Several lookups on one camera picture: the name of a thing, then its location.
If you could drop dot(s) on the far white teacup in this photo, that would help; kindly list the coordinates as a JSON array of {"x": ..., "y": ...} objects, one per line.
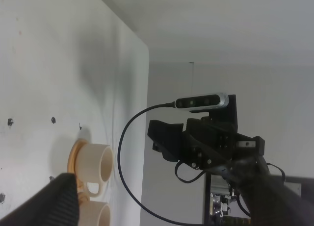
[{"x": 94, "y": 164}]

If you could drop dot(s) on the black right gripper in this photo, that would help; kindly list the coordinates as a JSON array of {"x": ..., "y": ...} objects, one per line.
[{"x": 212, "y": 143}]

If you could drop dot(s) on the orange saucer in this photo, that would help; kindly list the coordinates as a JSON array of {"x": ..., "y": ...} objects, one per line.
[
  {"x": 83, "y": 197},
  {"x": 79, "y": 143}
]

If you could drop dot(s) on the near white teacup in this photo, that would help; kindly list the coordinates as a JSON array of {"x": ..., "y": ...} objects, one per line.
[{"x": 94, "y": 213}]

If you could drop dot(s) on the white teacup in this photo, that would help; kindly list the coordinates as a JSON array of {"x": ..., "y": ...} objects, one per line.
[
  {"x": 94, "y": 213},
  {"x": 94, "y": 164}
]

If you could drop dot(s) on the near orange saucer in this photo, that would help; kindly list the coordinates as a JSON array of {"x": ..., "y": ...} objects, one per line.
[{"x": 83, "y": 197}]

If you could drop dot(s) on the far orange saucer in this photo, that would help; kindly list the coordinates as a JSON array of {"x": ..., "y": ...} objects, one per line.
[{"x": 79, "y": 143}]

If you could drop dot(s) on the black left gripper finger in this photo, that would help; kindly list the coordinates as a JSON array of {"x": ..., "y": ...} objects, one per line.
[{"x": 56, "y": 204}]

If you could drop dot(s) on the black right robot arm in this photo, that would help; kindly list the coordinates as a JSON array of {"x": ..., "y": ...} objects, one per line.
[{"x": 268, "y": 200}]

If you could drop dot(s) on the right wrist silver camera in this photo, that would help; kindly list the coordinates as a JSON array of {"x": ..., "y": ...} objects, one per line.
[{"x": 203, "y": 102}]

